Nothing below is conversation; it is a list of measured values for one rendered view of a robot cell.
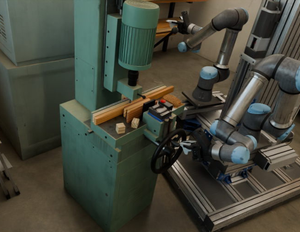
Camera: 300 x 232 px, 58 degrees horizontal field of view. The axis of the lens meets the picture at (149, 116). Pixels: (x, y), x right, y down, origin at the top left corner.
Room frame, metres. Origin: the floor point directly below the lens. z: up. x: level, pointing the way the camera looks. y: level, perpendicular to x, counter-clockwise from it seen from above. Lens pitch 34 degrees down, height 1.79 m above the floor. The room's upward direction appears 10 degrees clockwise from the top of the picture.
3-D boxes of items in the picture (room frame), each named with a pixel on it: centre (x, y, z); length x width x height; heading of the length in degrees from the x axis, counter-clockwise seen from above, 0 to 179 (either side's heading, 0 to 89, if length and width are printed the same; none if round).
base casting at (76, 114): (1.42, 0.23, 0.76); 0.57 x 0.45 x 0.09; 52
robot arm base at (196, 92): (1.82, -0.37, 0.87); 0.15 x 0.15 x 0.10
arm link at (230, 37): (1.92, -0.46, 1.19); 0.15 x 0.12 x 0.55; 137
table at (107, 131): (1.32, 0.01, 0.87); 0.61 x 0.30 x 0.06; 142
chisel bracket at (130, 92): (1.36, 0.14, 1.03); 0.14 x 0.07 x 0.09; 52
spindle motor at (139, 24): (1.34, 0.13, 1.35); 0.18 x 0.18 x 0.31
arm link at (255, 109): (1.40, -0.64, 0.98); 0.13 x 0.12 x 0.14; 49
